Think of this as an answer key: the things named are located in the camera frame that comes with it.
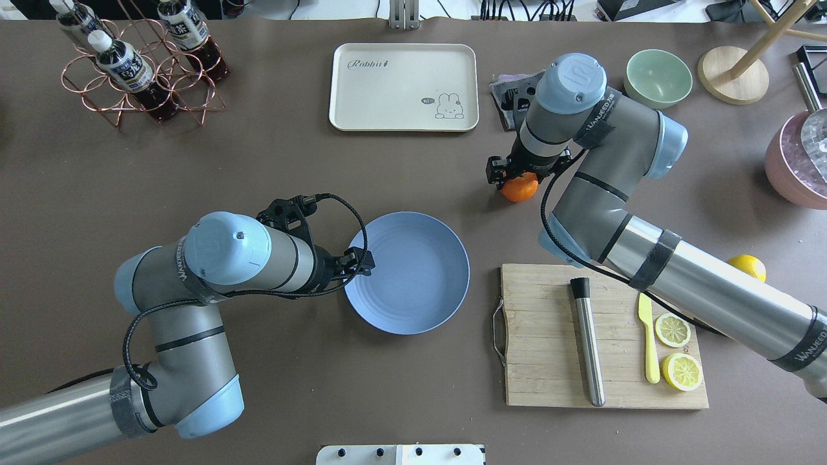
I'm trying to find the lemon half slice thick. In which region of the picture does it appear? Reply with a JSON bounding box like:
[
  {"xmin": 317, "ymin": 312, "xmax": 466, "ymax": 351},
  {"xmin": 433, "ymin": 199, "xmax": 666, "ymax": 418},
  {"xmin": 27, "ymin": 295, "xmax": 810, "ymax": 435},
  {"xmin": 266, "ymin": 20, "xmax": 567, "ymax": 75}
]
[{"xmin": 661, "ymin": 353, "xmax": 703, "ymax": 392}]

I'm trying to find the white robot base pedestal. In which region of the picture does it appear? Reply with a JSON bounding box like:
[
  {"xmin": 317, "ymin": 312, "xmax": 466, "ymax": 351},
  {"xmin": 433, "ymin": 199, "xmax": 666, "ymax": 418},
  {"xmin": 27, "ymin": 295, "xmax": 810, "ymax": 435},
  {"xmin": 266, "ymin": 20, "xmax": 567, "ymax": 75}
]
[{"xmin": 315, "ymin": 442, "xmax": 487, "ymax": 464}]

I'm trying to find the steel muddler black tip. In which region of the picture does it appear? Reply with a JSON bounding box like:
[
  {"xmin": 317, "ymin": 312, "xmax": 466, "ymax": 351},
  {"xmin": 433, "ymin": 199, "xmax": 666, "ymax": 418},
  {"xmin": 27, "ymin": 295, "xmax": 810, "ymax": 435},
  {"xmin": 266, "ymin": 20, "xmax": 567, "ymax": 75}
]
[{"xmin": 570, "ymin": 277, "xmax": 606, "ymax": 408}]

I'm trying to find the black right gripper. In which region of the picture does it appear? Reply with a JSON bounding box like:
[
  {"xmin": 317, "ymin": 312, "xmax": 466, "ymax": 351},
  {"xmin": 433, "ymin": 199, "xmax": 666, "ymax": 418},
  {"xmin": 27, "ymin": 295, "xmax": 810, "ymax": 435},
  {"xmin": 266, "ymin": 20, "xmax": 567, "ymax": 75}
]
[{"xmin": 485, "ymin": 121, "xmax": 576, "ymax": 189}]

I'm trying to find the yellow plastic knife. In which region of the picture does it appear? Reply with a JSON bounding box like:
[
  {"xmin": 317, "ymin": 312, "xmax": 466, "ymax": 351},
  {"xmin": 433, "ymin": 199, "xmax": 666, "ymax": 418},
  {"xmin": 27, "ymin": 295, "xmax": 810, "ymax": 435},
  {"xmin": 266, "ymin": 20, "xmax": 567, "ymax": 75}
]
[{"xmin": 637, "ymin": 293, "xmax": 661, "ymax": 384}]

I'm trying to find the cream rabbit tray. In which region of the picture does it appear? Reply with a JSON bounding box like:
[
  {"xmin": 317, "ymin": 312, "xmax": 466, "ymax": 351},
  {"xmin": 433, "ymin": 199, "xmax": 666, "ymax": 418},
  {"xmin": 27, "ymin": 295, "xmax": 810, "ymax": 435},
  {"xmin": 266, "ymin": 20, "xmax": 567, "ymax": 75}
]
[{"xmin": 328, "ymin": 43, "xmax": 479, "ymax": 132}]

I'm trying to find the orange mandarin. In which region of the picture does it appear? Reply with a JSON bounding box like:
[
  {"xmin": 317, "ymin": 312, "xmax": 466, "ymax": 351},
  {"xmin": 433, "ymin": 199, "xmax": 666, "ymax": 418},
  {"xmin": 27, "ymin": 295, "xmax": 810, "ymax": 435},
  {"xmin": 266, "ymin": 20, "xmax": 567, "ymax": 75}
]
[{"xmin": 500, "ymin": 172, "xmax": 539, "ymax": 203}]

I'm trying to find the lemon slice flat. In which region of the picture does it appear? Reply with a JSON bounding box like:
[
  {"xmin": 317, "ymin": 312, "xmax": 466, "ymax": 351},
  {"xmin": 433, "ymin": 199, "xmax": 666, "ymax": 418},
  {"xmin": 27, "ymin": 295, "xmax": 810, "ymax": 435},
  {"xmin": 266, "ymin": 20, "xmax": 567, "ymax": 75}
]
[{"xmin": 654, "ymin": 313, "xmax": 692, "ymax": 348}]

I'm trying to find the dark drink bottle upper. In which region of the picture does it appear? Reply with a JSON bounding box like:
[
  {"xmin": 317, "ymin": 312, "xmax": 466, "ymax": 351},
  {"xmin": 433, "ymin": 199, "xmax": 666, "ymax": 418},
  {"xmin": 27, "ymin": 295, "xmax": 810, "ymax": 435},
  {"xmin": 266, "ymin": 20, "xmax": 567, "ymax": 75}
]
[{"xmin": 49, "ymin": 1, "xmax": 111, "ymax": 50}]

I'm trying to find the grey folded cloth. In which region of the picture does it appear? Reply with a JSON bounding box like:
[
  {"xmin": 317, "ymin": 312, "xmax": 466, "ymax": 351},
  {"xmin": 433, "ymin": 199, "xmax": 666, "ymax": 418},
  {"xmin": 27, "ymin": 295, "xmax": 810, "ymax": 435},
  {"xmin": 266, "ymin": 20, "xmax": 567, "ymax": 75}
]
[{"xmin": 490, "ymin": 72, "xmax": 543, "ymax": 130}]

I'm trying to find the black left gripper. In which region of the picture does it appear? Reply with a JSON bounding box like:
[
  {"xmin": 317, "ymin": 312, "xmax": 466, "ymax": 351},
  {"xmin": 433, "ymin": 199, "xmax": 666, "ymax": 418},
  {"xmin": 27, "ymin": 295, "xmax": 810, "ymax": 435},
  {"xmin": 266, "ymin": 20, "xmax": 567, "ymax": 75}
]
[{"xmin": 256, "ymin": 195, "xmax": 375, "ymax": 291}]

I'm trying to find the wooden cup stand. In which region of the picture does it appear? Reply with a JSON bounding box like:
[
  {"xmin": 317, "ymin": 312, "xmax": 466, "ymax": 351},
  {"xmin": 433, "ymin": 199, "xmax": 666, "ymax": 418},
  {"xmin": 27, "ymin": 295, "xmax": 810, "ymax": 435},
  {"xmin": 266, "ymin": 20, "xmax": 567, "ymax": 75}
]
[{"xmin": 696, "ymin": 1, "xmax": 826, "ymax": 105}]

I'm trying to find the copper wire bottle rack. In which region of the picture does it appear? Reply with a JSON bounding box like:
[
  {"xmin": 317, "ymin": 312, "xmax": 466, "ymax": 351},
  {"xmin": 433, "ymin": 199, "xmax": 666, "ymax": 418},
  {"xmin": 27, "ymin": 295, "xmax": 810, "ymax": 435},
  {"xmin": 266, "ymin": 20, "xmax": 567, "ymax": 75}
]
[{"xmin": 50, "ymin": 1, "xmax": 230, "ymax": 127}]

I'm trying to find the yellow lemon upper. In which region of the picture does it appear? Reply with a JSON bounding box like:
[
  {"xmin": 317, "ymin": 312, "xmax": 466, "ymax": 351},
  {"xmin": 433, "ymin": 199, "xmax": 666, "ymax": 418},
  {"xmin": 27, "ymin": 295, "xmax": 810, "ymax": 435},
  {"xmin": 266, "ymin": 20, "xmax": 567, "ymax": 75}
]
[{"xmin": 726, "ymin": 254, "xmax": 768, "ymax": 283}]

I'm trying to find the blue plate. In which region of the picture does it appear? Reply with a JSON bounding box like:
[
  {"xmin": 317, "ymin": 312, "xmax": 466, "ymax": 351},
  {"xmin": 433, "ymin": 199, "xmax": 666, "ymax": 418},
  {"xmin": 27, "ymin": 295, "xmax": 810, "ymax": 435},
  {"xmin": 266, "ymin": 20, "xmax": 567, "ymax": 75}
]
[{"xmin": 345, "ymin": 211, "xmax": 470, "ymax": 335}]

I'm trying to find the pink bowl with ice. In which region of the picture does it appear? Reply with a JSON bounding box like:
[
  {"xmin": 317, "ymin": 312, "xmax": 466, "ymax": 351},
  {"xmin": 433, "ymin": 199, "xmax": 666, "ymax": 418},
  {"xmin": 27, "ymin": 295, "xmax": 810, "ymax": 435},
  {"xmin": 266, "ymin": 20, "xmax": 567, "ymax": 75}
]
[{"xmin": 764, "ymin": 111, "xmax": 826, "ymax": 210}]

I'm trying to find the wooden cutting board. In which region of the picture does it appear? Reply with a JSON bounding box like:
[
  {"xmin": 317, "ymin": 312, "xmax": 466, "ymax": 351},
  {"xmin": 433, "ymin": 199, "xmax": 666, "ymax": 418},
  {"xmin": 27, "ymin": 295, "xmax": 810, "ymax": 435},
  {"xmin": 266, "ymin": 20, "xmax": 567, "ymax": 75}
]
[{"xmin": 500, "ymin": 263, "xmax": 709, "ymax": 410}]

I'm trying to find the dark drink bottle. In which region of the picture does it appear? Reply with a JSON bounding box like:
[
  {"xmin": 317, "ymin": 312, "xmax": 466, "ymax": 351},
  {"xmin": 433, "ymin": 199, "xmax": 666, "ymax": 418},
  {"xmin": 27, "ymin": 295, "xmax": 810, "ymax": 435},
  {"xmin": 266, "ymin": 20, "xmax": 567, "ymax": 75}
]
[
  {"xmin": 156, "ymin": 1, "xmax": 230, "ymax": 83},
  {"xmin": 88, "ymin": 30, "xmax": 178, "ymax": 121},
  {"xmin": 49, "ymin": 1, "xmax": 111, "ymax": 50}
]

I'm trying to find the green bowl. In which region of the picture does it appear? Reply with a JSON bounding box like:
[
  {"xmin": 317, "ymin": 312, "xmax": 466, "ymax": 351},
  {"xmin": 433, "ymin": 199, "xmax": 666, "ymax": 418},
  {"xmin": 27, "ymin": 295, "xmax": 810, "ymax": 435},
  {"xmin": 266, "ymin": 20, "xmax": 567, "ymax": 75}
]
[{"xmin": 623, "ymin": 49, "xmax": 693, "ymax": 110}]

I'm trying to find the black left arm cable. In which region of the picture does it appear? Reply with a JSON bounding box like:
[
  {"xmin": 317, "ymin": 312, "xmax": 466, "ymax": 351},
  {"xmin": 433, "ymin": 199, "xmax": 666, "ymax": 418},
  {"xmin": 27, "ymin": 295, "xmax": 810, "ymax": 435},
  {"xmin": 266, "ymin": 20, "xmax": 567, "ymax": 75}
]
[{"xmin": 121, "ymin": 192, "xmax": 369, "ymax": 391}]

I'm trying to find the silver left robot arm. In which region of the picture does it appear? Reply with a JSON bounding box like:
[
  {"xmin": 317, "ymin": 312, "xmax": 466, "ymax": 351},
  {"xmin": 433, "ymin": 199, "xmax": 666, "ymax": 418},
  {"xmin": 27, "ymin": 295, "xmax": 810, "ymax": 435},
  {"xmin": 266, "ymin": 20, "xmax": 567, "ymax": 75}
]
[{"xmin": 2, "ymin": 193, "xmax": 375, "ymax": 464}]

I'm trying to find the metal ice scoop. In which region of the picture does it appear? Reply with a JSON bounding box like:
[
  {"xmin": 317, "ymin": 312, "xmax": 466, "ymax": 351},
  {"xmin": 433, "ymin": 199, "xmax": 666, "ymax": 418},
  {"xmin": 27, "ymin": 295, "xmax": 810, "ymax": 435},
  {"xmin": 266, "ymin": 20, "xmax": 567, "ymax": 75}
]
[{"xmin": 793, "ymin": 62, "xmax": 826, "ymax": 179}]

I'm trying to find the dark drink bottle lower left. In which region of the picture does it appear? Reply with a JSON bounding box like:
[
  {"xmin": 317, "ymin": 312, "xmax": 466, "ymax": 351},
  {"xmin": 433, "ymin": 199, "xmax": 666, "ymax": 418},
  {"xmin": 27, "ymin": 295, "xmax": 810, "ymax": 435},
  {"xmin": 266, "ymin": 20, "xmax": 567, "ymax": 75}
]
[{"xmin": 88, "ymin": 30, "xmax": 178, "ymax": 121}]

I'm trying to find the dark drink bottle right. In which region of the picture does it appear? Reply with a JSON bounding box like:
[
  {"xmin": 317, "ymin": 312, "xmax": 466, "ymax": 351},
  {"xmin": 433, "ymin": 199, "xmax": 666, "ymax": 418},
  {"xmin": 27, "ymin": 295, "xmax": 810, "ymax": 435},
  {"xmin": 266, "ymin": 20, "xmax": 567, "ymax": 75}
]
[{"xmin": 156, "ymin": 1, "xmax": 230, "ymax": 83}]

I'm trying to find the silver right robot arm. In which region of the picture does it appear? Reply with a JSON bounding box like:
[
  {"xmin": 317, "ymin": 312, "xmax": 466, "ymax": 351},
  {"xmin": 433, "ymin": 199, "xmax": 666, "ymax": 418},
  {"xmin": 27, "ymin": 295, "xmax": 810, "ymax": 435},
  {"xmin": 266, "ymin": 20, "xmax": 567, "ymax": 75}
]
[{"xmin": 485, "ymin": 52, "xmax": 825, "ymax": 402}]

